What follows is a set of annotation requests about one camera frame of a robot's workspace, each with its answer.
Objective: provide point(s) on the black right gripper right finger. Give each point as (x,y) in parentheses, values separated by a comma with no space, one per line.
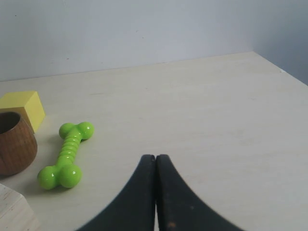
(179,208)

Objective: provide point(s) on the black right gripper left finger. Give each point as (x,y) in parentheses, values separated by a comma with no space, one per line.
(133,209)

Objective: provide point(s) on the green bone toy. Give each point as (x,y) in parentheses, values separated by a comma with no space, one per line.
(65,173)

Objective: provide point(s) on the light wooden cube block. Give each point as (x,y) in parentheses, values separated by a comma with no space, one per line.
(15,212)

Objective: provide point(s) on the brown wooden cup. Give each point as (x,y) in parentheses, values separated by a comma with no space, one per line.
(18,145)

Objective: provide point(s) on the yellow cube block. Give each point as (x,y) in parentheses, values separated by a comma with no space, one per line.
(27,104)

